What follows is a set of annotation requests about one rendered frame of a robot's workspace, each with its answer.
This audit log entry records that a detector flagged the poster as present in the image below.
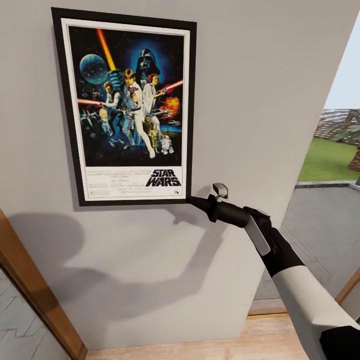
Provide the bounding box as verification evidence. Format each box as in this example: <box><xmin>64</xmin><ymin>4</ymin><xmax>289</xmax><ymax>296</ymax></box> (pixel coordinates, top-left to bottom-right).
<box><xmin>51</xmin><ymin>7</ymin><xmax>197</xmax><ymax>207</ymax></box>

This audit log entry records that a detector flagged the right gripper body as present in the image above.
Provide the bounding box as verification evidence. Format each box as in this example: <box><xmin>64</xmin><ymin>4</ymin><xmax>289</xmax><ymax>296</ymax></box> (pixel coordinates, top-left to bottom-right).
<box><xmin>207</xmin><ymin>194</ymin><xmax>238</xmax><ymax>224</ymax></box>

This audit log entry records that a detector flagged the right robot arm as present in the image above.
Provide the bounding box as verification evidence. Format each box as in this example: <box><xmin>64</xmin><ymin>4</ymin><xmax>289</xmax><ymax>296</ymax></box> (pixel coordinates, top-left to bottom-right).
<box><xmin>186</xmin><ymin>182</ymin><xmax>360</xmax><ymax>360</ymax></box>

